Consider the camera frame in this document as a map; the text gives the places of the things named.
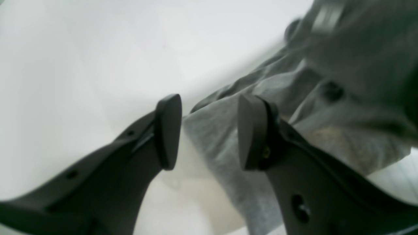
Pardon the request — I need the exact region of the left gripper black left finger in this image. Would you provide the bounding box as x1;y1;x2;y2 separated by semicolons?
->
0;94;182;235

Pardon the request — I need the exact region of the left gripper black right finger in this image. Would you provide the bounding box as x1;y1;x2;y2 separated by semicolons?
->
237;95;418;235

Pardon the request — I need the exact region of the grey t-shirt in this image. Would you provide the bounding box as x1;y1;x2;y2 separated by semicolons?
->
183;0;418;235

